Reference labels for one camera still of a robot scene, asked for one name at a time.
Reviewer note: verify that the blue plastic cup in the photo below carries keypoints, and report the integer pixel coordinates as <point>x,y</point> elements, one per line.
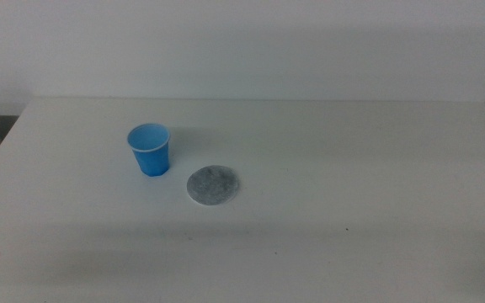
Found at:
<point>152,157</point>

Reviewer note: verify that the round grey cup mat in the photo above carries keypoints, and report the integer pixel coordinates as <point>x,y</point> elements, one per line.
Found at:
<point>213,185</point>

